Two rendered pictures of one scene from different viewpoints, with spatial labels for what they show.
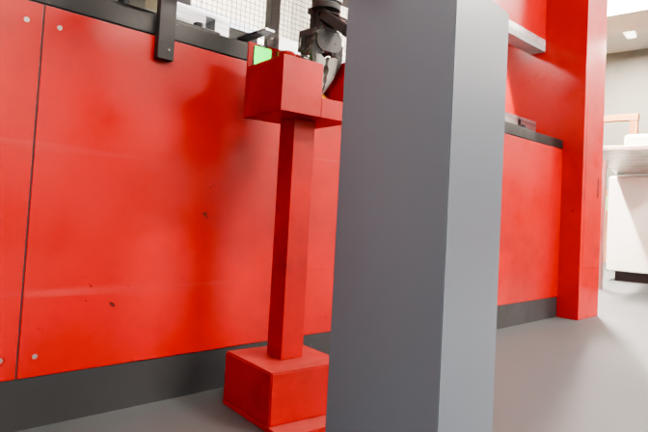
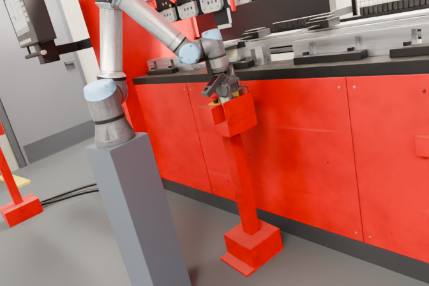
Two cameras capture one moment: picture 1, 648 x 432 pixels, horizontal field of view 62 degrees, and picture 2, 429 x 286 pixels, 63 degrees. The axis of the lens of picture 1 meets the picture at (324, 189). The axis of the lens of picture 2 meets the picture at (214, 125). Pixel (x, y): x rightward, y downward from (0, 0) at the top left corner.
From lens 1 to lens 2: 2.03 m
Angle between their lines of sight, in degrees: 94
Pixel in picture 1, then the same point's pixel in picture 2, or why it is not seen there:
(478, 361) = (139, 267)
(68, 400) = (226, 205)
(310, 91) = (210, 122)
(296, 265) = (239, 196)
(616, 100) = not seen: outside the picture
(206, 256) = (253, 172)
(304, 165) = (230, 152)
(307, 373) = (234, 242)
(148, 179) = not seen: hidden behind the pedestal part
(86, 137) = not seen: hidden behind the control
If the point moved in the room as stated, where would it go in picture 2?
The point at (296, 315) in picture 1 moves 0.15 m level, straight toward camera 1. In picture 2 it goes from (244, 217) to (214, 223)
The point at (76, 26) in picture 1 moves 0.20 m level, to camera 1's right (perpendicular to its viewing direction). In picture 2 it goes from (193, 87) to (191, 94)
